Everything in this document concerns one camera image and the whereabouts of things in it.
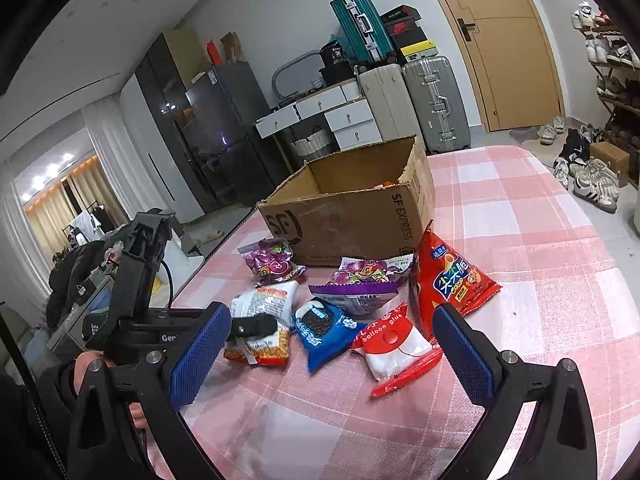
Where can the wooden door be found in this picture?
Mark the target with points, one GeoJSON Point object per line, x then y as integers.
{"type": "Point", "coordinates": [505, 50]}

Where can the blue cookie packet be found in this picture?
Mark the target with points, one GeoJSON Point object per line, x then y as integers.
{"type": "Point", "coordinates": [322, 332]}

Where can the purple snack packet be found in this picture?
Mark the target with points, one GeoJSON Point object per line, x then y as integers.
{"type": "Point", "coordinates": [365, 272]}
{"type": "Point", "coordinates": [272, 265]}

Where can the white noodle snack packet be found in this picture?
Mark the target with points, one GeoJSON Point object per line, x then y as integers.
{"type": "Point", "coordinates": [260, 302]}

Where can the red paper bag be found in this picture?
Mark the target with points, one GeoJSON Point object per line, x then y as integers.
{"type": "Point", "coordinates": [214, 51]}

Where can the white striped sneaker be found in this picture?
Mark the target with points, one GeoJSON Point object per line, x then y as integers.
{"type": "Point", "coordinates": [562, 172]}
{"type": "Point", "coordinates": [595, 187]}

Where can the black shoes heap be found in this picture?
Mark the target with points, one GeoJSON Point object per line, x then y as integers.
{"type": "Point", "coordinates": [575, 149]}

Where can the yellow and black shoe box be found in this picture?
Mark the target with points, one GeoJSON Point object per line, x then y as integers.
{"type": "Point", "coordinates": [420, 51]}

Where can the red and white packet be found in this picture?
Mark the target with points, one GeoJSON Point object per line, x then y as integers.
{"type": "Point", "coordinates": [395, 355]}

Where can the white desk with drawers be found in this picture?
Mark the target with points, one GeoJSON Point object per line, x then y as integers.
{"type": "Point", "coordinates": [350, 117]}

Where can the dark tall cabinet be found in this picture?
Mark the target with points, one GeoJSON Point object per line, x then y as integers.
{"type": "Point", "coordinates": [160, 105]}

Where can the white arched frame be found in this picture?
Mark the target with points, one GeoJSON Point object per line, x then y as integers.
{"type": "Point", "coordinates": [282, 72]}

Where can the teal suitcase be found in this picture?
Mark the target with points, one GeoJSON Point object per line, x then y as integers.
{"type": "Point", "coordinates": [350, 30]}

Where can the grey door mat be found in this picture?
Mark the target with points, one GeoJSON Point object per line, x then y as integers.
{"type": "Point", "coordinates": [522, 135]}

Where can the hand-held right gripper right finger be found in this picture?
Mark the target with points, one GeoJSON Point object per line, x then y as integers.
{"type": "Point", "coordinates": [462, 355]}

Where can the black paper bag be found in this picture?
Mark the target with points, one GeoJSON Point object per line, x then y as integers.
{"type": "Point", "coordinates": [334, 54]}

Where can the black jacket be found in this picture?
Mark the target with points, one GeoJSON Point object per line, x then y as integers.
{"type": "Point", "coordinates": [75, 270]}

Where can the small cardboard box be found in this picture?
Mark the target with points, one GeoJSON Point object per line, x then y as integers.
{"type": "Point", "coordinates": [610, 160]}

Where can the person's left forearm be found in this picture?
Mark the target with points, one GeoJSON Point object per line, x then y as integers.
{"type": "Point", "coordinates": [35, 425]}

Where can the purple and white snack bag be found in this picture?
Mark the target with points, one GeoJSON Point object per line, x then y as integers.
{"type": "Point", "coordinates": [357, 297]}

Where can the black storage box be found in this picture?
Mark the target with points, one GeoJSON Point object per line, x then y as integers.
{"type": "Point", "coordinates": [340, 75]}

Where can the red and black shoe box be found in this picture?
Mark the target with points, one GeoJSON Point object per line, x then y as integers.
{"type": "Point", "coordinates": [404, 28]}

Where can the brown paper bag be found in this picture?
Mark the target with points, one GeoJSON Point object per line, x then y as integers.
{"type": "Point", "coordinates": [232, 47]}

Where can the white curtain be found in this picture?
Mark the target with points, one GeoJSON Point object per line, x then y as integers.
{"type": "Point", "coordinates": [115, 160]}

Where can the grey refrigerator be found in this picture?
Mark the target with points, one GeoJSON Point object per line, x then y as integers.
{"type": "Point", "coordinates": [225, 130]}

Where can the wooden shoe rack with shoes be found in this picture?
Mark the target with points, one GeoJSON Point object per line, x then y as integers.
{"type": "Point", "coordinates": [607, 50]}

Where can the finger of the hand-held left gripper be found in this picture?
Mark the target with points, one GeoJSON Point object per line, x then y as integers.
{"type": "Point", "coordinates": [255, 325]}

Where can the red triangular snack packet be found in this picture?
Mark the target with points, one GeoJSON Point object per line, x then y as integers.
{"type": "Point", "coordinates": [450, 280]}

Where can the pink checked tablecloth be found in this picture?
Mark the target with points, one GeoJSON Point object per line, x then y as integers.
{"type": "Point", "coordinates": [525, 270]}

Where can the beige suitcase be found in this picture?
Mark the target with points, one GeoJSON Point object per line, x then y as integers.
{"type": "Point", "coordinates": [387, 105]}

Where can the silver suitcase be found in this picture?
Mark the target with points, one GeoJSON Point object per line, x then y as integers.
{"type": "Point", "coordinates": [430, 90]}

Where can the brown cardboard box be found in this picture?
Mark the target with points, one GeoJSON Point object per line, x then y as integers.
{"type": "Point", "coordinates": [350, 225]}

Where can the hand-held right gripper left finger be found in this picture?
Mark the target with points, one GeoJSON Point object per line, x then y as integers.
{"type": "Point", "coordinates": [200, 355]}

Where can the woven laundry basket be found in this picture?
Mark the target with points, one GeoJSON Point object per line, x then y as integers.
{"type": "Point", "coordinates": [310, 146]}

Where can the person's left hand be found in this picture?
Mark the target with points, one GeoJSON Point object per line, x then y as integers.
{"type": "Point", "coordinates": [84, 372]}

